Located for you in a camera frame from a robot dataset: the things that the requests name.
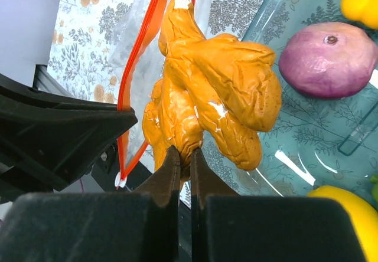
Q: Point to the floral table mat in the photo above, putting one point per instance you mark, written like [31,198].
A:
[81,51]

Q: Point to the orange ginger root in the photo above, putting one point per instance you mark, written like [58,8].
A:
[221,85]

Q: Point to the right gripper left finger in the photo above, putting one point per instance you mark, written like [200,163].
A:
[141,225]

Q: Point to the purple onion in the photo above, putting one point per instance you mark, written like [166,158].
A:
[328,60]

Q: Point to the yellow lemon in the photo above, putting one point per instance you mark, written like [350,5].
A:
[363,216]

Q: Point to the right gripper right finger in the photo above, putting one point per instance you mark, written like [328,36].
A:
[229,227]

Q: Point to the teal glass tray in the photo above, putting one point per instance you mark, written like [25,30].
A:
[314,142]

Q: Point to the clear zip top bag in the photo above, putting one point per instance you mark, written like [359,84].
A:
[138,64]

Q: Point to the yellow bell pepper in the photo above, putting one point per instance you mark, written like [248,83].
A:
[364,11]

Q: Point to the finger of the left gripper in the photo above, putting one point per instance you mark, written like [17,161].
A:
[49,141]

